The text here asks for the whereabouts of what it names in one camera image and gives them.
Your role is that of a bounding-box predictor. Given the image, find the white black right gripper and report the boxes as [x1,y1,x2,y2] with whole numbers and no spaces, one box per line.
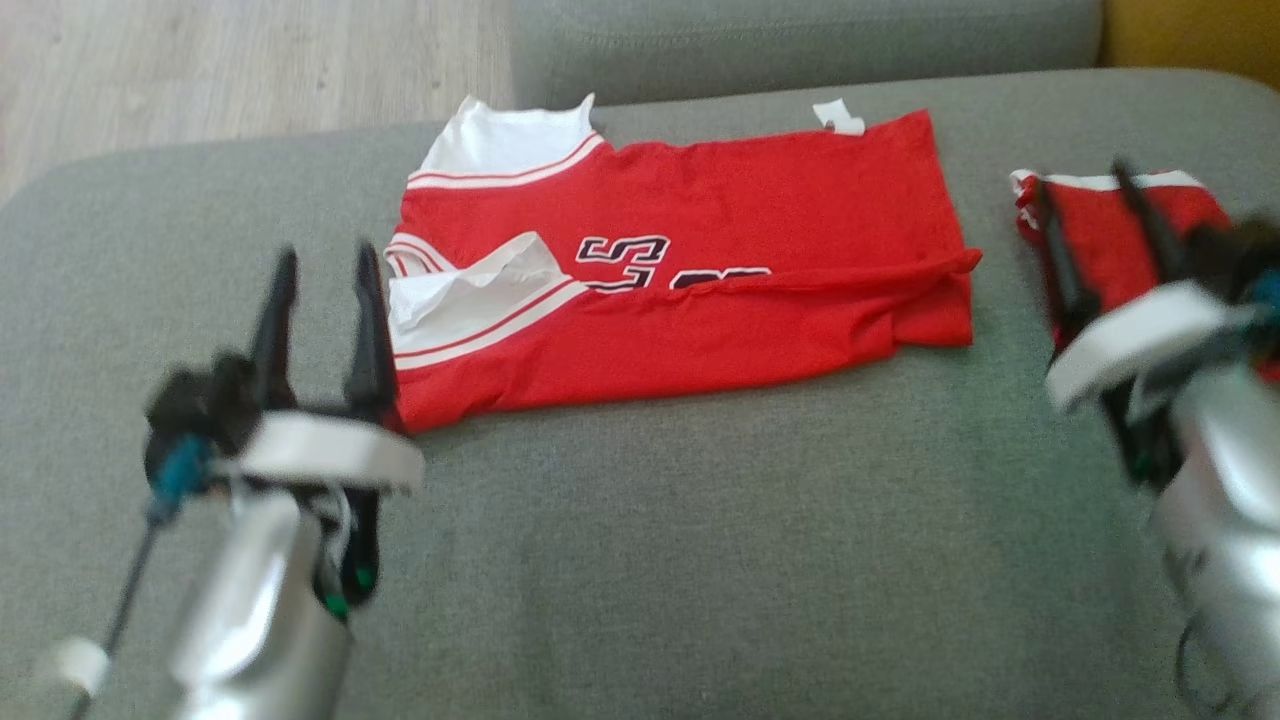
[1033,158,1256,491]

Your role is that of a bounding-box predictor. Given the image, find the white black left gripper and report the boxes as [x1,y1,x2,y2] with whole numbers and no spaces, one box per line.
[215,241,426,621]

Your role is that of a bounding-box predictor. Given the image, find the red white sports shorts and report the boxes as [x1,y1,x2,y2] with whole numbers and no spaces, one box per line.
[1010,168,1241,351]

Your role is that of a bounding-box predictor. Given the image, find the red white basketball jersey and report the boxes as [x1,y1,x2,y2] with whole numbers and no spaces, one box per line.
[385,92,983,434]

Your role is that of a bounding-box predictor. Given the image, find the yellow sofa cushion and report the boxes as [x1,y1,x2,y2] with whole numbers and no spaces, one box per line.
[1100,0,1280,91]

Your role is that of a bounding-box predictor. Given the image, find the grey fabric sofa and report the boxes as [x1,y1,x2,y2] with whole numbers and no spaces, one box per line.
[0,0,1280,720]

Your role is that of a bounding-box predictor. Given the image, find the blue cable connector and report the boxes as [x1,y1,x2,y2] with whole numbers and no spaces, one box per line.
[145,435,216,528]
[1250,275,1280,341]

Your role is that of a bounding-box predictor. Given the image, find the thin black cable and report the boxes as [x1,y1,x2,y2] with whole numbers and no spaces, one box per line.
[65,520,161,720]

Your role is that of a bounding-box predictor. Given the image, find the white cable tag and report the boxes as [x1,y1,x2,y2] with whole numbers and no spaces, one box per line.
[50,638,111,698]

